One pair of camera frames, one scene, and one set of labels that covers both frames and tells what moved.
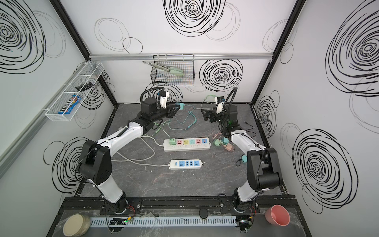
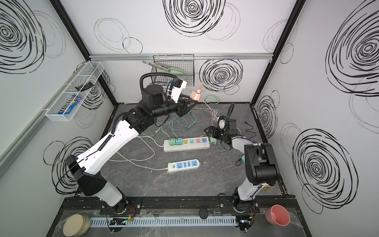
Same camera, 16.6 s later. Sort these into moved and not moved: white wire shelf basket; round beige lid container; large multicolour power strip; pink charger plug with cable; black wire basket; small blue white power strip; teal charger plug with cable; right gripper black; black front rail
Moved: right gripper black; teal charger plug with cable; pink charger plug with cable
Not moved: black wire basket; small blue white power strip; black front rail; white wire shelf basket; round beige lid container; large multicolour power strip
